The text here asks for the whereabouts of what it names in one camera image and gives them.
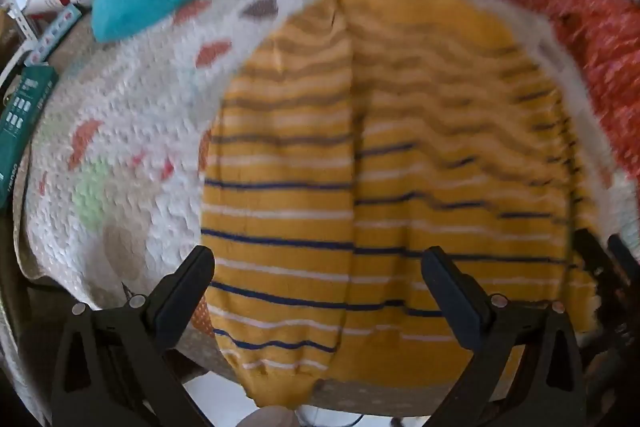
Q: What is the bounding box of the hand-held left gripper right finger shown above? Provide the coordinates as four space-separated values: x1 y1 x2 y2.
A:
421 246 588 427

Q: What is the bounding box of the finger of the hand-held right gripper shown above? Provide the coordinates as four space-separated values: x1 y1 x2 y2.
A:
572 228 618 303
606 233 640 270

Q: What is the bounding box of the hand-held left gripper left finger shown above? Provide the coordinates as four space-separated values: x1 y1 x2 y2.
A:
50 245 217 427

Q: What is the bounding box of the yellow striped knit sweater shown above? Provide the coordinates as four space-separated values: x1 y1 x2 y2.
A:
199 0 598 410

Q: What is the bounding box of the white quilted patterned mat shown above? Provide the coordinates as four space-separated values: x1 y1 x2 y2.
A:
12 0 640 423

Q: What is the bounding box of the green cardboard box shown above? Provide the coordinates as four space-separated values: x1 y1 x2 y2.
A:
0 66 60 212

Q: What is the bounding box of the long patterned cardboard box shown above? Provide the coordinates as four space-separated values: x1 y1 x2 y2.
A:
25 4 85 64

